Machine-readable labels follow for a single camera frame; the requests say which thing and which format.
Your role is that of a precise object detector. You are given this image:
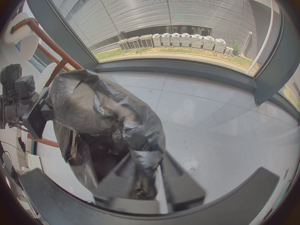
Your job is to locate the black plastic bag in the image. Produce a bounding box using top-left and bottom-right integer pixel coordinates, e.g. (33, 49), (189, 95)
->
(46, 69), (166, 200)

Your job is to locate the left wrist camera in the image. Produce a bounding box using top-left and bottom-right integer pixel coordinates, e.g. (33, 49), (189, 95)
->
(15, 75), (40, 106)

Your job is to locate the white cushioned wooden chair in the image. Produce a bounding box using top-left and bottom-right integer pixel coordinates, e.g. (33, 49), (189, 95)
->
(5, 12), (85, 149)

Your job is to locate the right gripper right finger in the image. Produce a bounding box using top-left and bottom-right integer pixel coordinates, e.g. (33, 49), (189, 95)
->
(160, 149), (206, 213)

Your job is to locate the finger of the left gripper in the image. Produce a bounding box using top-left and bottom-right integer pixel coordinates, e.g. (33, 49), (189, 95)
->
(41, 105), (54, 121)

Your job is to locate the window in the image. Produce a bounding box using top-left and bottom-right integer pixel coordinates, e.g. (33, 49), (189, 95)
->
(26, 0), (300, 117)

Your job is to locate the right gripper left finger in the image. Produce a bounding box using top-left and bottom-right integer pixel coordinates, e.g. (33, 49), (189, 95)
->
(94, 150), (164, 215)

